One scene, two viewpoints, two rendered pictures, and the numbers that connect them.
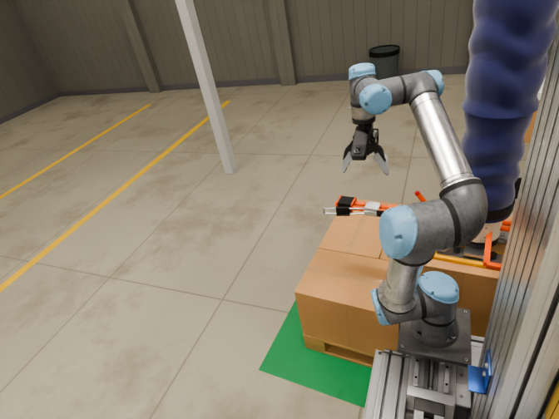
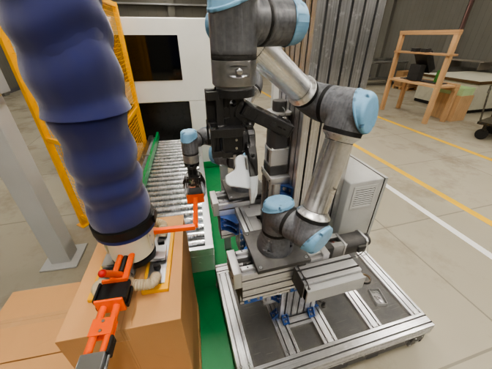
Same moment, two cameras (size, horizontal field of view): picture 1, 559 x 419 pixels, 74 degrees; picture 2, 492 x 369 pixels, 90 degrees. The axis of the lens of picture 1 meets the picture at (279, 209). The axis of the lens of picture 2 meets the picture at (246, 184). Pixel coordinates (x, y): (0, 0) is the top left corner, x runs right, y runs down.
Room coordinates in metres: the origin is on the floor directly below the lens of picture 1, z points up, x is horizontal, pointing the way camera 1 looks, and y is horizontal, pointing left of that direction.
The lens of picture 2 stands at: (1.38, 0.03, 1.79)
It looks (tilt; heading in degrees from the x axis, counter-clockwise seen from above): 31 degrees down; 226
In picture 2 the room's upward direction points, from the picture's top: straight up
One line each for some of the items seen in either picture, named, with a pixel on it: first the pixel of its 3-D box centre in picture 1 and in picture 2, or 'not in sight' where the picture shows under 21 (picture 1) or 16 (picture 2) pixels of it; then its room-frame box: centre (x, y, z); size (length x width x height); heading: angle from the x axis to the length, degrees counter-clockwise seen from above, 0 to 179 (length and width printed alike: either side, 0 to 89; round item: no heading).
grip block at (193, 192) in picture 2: not in sight; (195, 194); (0.82, -0.94, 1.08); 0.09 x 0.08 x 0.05; 146
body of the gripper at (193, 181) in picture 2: not in sight; (192, 173); (0.83, -0.92, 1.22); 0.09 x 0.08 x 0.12; 57
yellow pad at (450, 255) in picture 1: (474, 254); (159, 255); (1.12, -0.78, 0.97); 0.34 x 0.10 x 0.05; 56
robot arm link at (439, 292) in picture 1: (435, 296); (278, 214); (0.77, -0.43, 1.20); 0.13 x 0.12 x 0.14; 88
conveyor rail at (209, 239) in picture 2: not in sight; (202, 176); (0.11, -1.98, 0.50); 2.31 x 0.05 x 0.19; 58
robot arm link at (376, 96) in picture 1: (378, 95); (270, 22); (0.98, -0.33, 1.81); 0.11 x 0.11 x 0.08; 88
